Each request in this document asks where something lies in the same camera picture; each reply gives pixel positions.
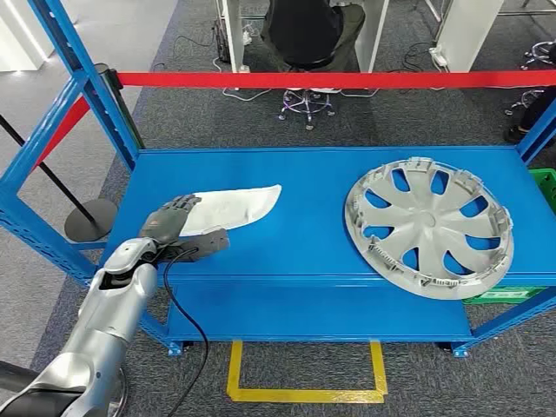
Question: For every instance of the blue metal shelf rack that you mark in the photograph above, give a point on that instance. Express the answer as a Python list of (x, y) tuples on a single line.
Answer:
[(304, 230)]

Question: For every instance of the black swivel stool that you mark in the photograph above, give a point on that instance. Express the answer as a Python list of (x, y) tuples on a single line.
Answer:
[(306, 103)]

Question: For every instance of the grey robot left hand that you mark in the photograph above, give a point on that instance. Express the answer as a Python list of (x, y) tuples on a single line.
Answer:
[(167, 224)]

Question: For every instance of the person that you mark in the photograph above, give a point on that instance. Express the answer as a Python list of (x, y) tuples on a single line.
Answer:
[(536, 115), (304, 29)]

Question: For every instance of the black box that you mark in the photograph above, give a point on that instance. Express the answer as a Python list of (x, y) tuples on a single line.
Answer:
[(221, 40)]

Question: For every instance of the silver wheel cover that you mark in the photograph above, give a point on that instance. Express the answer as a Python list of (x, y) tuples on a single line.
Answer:
[(428, 221)]

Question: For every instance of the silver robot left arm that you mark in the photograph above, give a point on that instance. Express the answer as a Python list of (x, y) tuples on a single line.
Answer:
[(109, 322)]

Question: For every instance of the chrome stool base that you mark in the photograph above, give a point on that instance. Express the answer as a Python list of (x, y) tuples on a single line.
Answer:
[(541, 54), (523, 102)]

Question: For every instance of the white curved plastic part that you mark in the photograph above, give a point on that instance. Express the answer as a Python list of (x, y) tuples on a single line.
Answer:
[(234, 210)]

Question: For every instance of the green plastic crate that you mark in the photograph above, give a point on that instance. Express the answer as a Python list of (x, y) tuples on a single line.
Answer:
[(545, 184)]

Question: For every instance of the black thin-pole stanchion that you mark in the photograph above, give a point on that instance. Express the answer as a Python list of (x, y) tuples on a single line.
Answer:
[(91, 221)]

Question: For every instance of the yellow floor tape square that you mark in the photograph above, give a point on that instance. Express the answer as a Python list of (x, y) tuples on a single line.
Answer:
[(304, 396)]

